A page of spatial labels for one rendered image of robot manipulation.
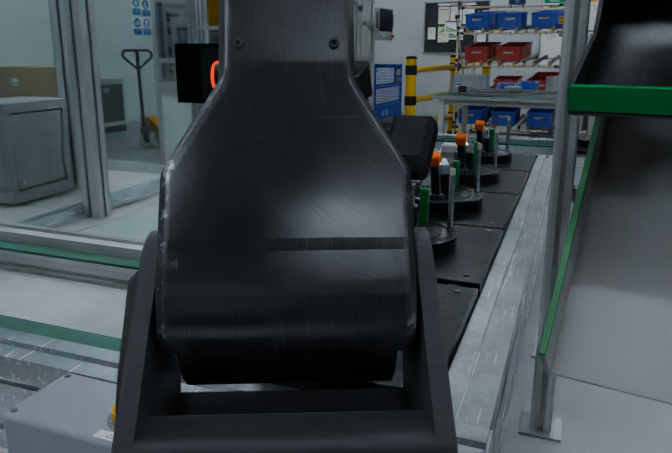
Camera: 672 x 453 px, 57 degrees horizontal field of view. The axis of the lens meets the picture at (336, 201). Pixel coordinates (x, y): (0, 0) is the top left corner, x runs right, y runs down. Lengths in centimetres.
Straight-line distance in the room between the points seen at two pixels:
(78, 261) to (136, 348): 78
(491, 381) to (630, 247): 16
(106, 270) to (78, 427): 42
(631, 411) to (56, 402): 56
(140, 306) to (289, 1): 9
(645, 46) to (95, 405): 53
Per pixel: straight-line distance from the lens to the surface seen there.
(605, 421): 74
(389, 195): 17
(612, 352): 53
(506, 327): 67
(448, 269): 78
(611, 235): 57
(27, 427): 56
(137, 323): 18
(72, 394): 57
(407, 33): 1194
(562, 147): 60
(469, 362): 59
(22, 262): 103
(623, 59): 56
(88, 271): 95
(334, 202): 17
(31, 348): 68
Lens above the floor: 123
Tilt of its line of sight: 14 degrees down
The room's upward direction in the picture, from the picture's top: straight up
